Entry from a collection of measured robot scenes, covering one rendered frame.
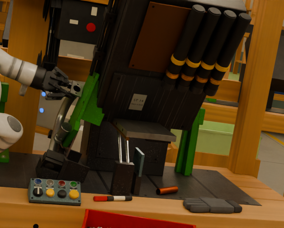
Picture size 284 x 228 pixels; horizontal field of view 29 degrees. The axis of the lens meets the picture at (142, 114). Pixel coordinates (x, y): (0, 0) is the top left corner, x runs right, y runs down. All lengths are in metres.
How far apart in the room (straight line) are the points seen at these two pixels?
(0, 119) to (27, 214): 0.28
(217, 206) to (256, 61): 0.80
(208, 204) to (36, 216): 0.55
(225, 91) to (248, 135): 0.22
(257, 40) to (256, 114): 0.32
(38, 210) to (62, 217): 0.07
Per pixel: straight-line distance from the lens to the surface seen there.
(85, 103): 1.77
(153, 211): 1.69
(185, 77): 1.68
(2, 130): 1.56
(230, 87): 2.42
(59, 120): 1.92
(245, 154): 2.42
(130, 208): 1.67
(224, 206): 1.78
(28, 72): 1.81
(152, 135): 1.66
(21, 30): 2.11
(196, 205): 1.75
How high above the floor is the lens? 1.44
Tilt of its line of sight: 9 degrees down
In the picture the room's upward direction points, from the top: 9 degrees clockwise
